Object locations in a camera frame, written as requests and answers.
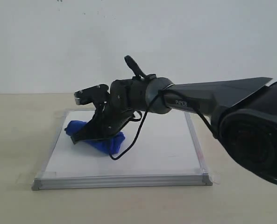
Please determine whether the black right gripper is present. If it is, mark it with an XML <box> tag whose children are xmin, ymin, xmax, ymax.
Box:
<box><xmin>71</xmin><ymin>79</ymin><xmax>149</xmax><ymax>144</ymax></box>

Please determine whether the blue cloth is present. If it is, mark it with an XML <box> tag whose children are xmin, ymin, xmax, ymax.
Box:
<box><xmin>64</xmin><ymin>120</ymin><xmax>126</xmax><ymax>154</ymax></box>

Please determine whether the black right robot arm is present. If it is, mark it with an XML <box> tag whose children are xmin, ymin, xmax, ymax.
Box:
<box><xmin>71</xmin><ymin>74</ymin><xmax>277</xmax><ymax>185</ymax></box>

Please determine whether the white board with aluminium frame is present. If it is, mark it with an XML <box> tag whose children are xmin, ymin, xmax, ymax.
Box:
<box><xmin>32</xmin><ymin>110</ymin><xmax>212</xmax><ymax>190</ymax></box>

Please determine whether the clear tape front-right corner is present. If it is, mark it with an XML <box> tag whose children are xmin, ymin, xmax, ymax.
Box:
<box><xmin>198</xmin><ymin>168</ymin><xmax>221</xmax><ymax>186</ymax></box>

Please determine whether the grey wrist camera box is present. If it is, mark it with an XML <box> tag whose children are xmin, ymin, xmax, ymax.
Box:
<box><xmin>74</xmin><ymin>84</ymin><xmax>109</xmax><ymax>105</ymax></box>

